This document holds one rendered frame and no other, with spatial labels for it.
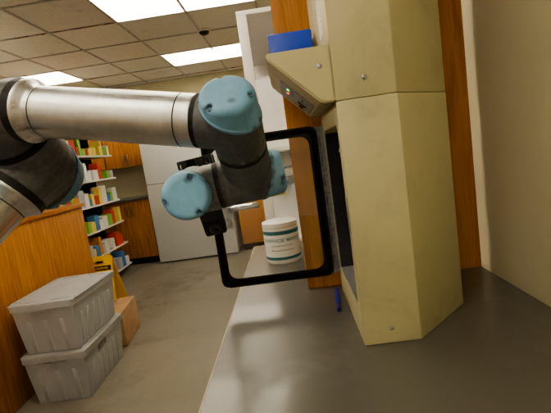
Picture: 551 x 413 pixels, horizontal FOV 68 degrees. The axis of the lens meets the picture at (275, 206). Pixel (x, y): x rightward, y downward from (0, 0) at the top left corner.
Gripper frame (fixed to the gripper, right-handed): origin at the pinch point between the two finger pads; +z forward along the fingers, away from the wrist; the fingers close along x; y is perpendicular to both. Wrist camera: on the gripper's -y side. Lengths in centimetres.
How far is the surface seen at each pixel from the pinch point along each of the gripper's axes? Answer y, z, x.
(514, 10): 20, -5, -75
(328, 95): 11.9, -21.2, -27.4
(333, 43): 20.5, -21.0, -30.3
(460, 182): -18, 11, -65
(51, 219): -12, 221, 149
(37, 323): -66, 144, 139
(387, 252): -18.9, -23.0, -31.3
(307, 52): 20.0, -20.6, -25.5
